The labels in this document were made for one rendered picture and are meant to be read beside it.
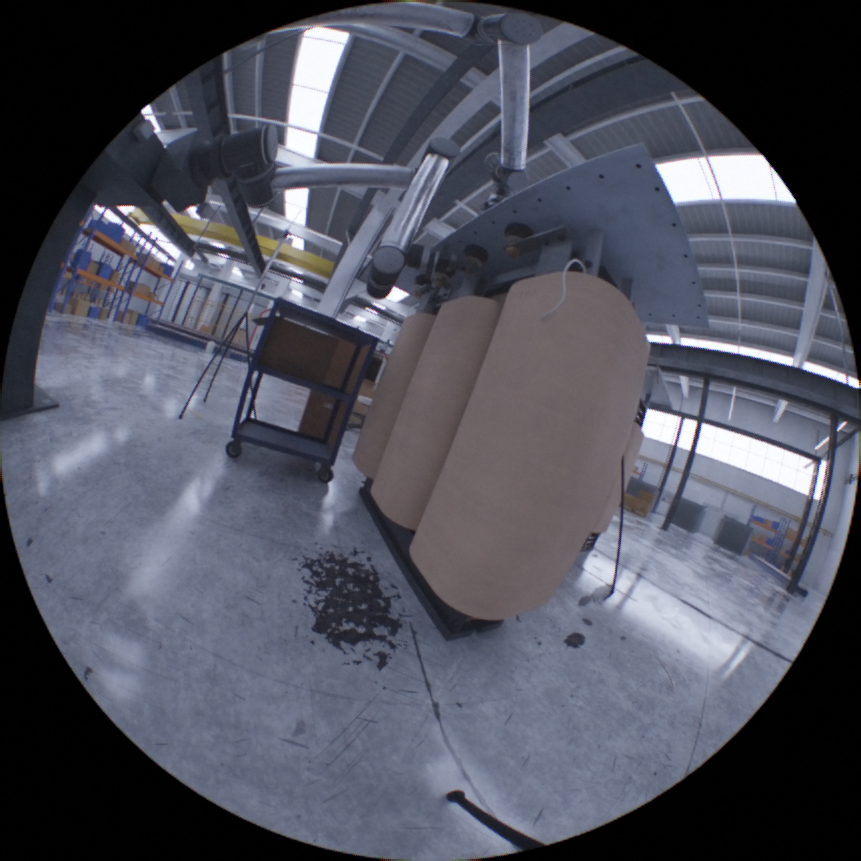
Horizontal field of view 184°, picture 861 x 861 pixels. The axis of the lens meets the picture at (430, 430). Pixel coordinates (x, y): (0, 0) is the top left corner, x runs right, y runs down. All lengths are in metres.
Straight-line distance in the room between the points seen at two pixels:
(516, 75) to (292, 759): 1.82
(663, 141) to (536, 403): 10.23
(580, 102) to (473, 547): 4.43
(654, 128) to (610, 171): 9.46
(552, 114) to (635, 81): 1.28
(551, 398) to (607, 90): 4.03
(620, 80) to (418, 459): 4.34
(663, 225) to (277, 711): 1.46
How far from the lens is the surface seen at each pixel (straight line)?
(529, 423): 0.57
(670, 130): 10.33
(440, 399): 0.90
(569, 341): 0.62
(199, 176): 1.44
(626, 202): 0.89
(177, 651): 0.73
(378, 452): 1.32
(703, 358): 9.45
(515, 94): 1.23
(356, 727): 0.68
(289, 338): 1.54
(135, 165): 1.49
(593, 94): 4.27
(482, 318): 0.96
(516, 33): 1.20
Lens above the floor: 0.63
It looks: 4 degrees down
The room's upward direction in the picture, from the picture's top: 21 degrees clockwise
